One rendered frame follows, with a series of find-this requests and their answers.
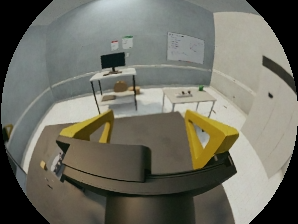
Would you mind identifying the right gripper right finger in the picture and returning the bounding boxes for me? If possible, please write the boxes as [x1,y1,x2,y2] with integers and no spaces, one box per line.
[184,109,240,170]

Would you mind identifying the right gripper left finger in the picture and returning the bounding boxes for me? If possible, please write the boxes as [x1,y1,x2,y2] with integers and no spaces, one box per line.
[59,110,114,143]

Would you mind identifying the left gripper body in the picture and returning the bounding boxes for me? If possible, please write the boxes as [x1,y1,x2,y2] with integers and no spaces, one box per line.
[3,126,9,144]

